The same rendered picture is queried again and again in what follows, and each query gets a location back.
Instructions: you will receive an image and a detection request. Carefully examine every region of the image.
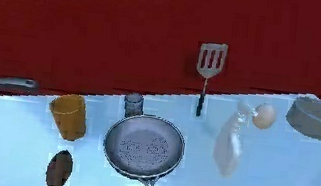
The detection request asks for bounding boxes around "small grey glass cup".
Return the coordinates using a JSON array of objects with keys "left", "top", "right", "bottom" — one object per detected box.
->
[{"left": 122, "top": 91, "right": 146, "bottom": 120}]

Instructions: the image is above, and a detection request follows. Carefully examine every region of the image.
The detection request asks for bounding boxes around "grey frying pan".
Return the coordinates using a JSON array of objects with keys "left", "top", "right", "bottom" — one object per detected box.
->
[{"left": 99, "top": 109, "right": 189, "bottom": 186}]

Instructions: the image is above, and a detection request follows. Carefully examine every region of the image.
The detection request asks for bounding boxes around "grey slotted spatula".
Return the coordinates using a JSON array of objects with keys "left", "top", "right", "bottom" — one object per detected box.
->
[{"left": 190, "top": 40, "right": 229, "bottom": 120}]

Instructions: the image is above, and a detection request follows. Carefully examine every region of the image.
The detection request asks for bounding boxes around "yellow cup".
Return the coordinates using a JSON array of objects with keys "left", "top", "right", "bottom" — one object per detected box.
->
[{"left": 45, "top": 91, "right": 91, "bottom": 144}]

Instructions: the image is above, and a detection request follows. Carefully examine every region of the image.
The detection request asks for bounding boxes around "beige egg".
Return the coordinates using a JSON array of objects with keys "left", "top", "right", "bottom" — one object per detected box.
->
[{"left": 250, "top": 102, "right": 279, "bottom": 132}]

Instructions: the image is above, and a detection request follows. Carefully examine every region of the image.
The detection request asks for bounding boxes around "brown oval potato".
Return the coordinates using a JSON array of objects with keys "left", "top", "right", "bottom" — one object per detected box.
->
[{"left": 44, "top": 148, "right": 75, "bottom": 186}]

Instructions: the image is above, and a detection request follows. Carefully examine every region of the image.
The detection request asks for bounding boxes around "grey round bowl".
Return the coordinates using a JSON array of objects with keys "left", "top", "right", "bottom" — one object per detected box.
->
[{"left": 282, "top": 93, "right": 321, "bottom": 140}]

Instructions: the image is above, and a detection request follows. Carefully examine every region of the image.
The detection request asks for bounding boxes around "grey pan with long handle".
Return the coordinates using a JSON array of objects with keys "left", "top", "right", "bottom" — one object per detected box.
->
[{"left": 0, "top": 65, "right": 41, "bottom": 121}]

